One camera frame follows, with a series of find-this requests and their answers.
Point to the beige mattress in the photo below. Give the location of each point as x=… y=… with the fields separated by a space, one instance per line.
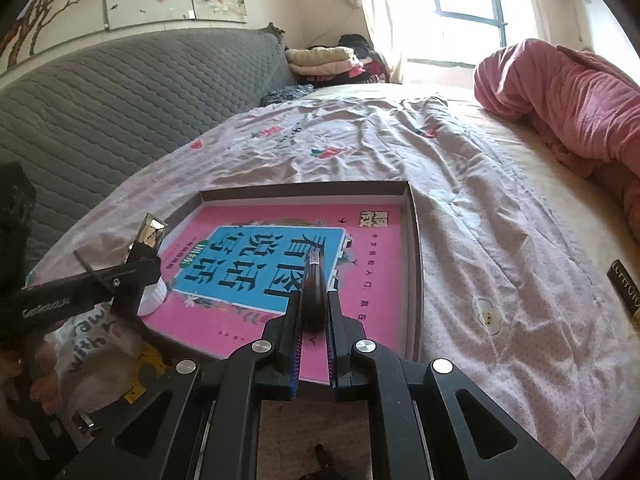
x=530 y=160

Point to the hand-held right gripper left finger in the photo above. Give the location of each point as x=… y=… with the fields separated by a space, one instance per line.
x=295 y=360

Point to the pink and blue book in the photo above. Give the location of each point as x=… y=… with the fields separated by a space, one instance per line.
x=240 y=260

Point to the black and gold lipstick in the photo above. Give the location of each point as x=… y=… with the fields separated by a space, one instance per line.
x=147 y=232

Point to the grey quilted headboard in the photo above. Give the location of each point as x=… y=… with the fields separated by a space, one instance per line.
x=100 y=120

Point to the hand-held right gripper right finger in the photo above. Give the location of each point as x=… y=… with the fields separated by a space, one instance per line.
x=332 y=355

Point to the person's left hand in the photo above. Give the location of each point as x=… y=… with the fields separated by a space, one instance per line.
x=47 y=377

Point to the brown cardboard box tray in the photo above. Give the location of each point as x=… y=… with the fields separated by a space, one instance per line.
x=415 y=260

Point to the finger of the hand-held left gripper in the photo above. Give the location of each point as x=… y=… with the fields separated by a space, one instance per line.
x=127 y=300
x=107 y=272

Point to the dark patterned cloth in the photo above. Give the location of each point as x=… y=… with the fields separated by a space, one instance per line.
x=287 y=95

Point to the light curtain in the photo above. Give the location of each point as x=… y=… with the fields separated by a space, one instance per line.
x=375 y=15

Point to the pink strawberry print bedsheet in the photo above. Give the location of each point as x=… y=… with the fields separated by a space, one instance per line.
x=475 y=285

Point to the pile of folded clothes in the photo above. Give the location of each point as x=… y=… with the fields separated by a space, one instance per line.
x=325 y=60

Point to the pink duvet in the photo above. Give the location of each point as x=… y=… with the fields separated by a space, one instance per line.
x=565 y=95

